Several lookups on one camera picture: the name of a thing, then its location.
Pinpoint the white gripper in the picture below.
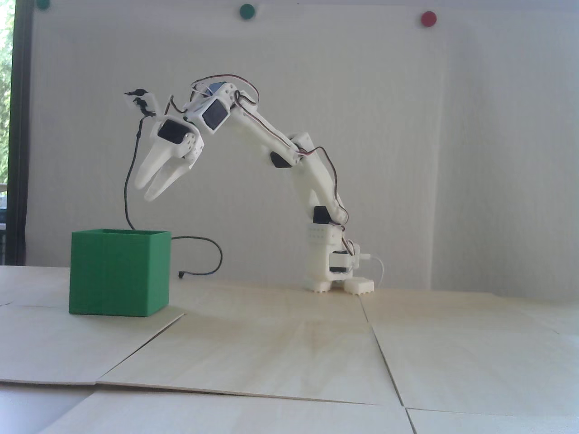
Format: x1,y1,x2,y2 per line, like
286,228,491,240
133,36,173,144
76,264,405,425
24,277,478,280
134,114,205,201

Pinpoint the green open box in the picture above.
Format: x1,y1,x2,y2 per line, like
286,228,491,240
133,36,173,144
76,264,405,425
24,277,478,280
69,229,171,317

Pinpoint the black camera cable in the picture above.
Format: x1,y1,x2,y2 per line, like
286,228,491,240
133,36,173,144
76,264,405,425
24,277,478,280
123,88,223,278

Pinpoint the dark window frame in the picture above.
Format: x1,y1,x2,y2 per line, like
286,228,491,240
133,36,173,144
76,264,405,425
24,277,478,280
6,0,35,266

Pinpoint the white power cable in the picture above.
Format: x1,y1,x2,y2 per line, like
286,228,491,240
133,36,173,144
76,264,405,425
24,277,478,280
368,255,385,290

